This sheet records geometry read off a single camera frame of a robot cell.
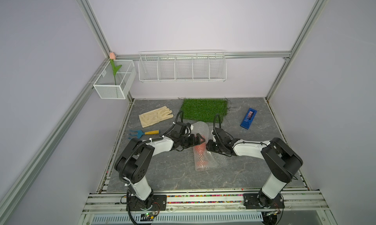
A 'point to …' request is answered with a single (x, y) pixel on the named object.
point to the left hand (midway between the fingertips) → (200, 143)
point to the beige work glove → (153, 117)
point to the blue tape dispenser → (248, 118)
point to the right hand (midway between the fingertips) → (205, 145)
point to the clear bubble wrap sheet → (215, 160)
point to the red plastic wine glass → (200, 156)
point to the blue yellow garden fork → (140, 133)
